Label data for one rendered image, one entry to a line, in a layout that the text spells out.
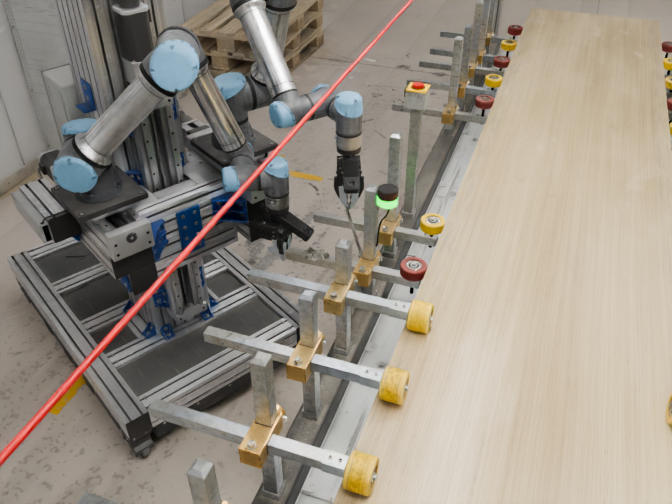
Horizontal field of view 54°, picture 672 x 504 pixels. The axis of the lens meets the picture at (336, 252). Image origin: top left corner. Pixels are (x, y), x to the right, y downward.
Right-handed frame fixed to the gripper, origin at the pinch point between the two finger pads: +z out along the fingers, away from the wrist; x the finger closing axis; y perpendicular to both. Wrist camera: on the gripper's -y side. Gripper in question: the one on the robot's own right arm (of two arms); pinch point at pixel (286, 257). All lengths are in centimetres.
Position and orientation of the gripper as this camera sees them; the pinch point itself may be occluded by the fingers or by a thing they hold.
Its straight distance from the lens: 212.2
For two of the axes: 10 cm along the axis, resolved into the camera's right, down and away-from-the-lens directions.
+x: -3.4, 5.7, -7.5
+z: -0.1, 7.9, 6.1
